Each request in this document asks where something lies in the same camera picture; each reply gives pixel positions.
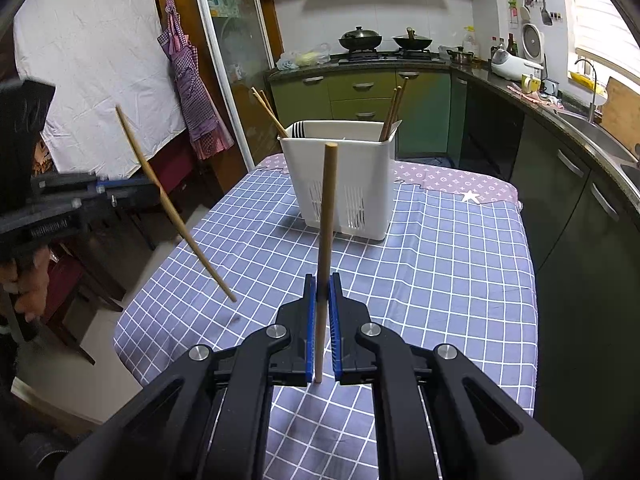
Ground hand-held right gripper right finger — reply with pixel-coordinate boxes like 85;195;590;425
327;272;586;480

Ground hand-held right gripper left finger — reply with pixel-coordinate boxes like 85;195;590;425
52;274;317;480

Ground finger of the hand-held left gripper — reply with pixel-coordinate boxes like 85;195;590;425
31;171;161;195
0;187;169;250

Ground wooden chopstick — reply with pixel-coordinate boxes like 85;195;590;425
384;86;404;140
382;76;410;141
379;89;399;142
258;90;285;128
250;87;290;139
312;142;339;385
115;105;239;304

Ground white plastic utensil holder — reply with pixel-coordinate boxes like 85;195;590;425
277;120;404;242

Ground hanging kitchen utensils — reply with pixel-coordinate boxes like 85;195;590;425
505;0;564;27

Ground person's left hand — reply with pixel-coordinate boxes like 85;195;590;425
0;247;52;324

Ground dark wooden chair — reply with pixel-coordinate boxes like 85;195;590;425
30;160;157;367

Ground white hanging sheet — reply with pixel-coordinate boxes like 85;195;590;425
12;0;192;174

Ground blue checked tablecloth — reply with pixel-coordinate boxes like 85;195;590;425
114;162;539;480

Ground purple checked apron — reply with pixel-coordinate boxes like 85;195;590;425
157;0;235;161

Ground glass sliding door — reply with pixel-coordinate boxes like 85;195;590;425
190;0;282;169

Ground green kitchen cabinet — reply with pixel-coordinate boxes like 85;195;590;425
267;67;454;159

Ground dark kitchen cabinet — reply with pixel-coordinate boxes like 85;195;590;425
450;72;640;461

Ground plastic bag with food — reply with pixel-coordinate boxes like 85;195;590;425
276;42;332;71

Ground gas stove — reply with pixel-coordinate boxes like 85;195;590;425
337;49;447;66

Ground black wok with lid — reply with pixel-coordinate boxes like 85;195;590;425
339;26;384;52

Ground pink counter cloth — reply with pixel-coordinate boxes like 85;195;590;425
507;84;566;109

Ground white countertop appliance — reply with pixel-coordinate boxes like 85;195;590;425
490;45;545;81

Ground metal kitchen sink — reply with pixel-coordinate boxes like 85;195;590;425
555;110;640;173

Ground dark sauce bottles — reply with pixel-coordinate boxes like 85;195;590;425
492;34;521;58

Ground metal sink faucet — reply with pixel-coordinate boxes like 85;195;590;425
573;58;601;124

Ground wooden cutting board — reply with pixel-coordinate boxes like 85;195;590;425
602;77;640;149

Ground black wok with handle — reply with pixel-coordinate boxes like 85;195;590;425
391;26;434;52

